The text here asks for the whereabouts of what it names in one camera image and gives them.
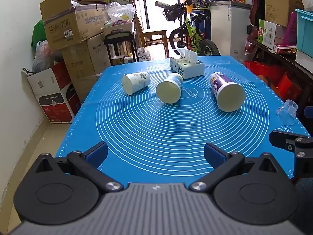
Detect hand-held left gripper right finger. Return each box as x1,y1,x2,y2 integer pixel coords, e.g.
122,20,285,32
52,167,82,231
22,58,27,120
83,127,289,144
190,142,280,192

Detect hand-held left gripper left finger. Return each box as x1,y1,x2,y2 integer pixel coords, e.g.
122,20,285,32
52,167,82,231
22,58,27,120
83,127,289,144
32,141,123,193

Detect clear plastic cup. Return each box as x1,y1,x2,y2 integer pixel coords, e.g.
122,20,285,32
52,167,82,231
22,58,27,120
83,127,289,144
276,99,298,125

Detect white paper cup purple print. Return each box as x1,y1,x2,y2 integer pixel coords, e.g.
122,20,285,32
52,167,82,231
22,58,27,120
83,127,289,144
210,72,246,112

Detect white paper cup blue print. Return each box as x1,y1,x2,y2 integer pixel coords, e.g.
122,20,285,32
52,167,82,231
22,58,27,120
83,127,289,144
156,72,184,104

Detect white paper cup grey print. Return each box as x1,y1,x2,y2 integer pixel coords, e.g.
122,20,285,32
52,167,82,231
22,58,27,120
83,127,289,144
122,71,151,95

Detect red boxes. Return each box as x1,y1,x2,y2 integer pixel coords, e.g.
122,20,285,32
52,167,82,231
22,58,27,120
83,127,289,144
244,60,304,102

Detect dark wooden shelf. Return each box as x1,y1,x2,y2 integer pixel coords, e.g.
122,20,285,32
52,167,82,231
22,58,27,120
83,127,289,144
246,37,313,118

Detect blue silicone baking mat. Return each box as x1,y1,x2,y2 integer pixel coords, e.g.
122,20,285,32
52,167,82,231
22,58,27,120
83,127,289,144
56,55,311,180

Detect red and white carton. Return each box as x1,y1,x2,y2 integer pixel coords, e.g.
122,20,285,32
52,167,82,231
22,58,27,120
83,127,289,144
26,61,82,124

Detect teal storage bin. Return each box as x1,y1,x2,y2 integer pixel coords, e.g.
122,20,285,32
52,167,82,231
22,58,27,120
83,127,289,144
294,8,313,54

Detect green and white box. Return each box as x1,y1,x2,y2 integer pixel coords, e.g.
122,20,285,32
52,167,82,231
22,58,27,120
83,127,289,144
257,19,284,50

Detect large brown cardboard box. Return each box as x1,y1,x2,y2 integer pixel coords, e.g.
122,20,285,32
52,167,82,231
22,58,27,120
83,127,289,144
61,33,112,103

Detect patterned tissue box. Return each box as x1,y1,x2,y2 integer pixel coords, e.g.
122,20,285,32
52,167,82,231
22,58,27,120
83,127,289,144
169,48,205,80

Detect crumpled white plastic bag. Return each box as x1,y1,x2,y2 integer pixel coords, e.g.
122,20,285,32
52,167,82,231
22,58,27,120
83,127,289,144
136,46,152,62

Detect translucent plastic bag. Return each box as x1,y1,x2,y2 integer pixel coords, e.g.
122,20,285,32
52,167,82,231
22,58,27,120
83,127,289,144
32,40,63,73

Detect flat brown cardboard sheet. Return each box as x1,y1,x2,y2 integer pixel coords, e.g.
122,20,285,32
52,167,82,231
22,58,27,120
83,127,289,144
264,0,304,28

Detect white chest freezer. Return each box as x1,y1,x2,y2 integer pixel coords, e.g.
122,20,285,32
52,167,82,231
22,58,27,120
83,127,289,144
209,0,253,64

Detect green black bicycle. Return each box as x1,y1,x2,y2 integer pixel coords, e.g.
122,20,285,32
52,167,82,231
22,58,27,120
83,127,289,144
155,0,221,57

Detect open cardboard box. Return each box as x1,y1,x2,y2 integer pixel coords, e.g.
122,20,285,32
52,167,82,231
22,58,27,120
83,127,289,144
40,0,108,52

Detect green bag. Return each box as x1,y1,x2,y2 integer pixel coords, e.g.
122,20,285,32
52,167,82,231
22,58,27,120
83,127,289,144
31,19,47,49

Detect wooden chair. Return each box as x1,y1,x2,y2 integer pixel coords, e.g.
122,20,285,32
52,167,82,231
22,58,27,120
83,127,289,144
133,0,171,59

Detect clear bag of packets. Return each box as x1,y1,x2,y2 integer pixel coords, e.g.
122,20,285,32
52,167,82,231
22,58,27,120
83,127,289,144
107,2,136,28

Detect black trolley frame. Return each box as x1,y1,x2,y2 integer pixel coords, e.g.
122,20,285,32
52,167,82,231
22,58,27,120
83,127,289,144
104,29,138,66

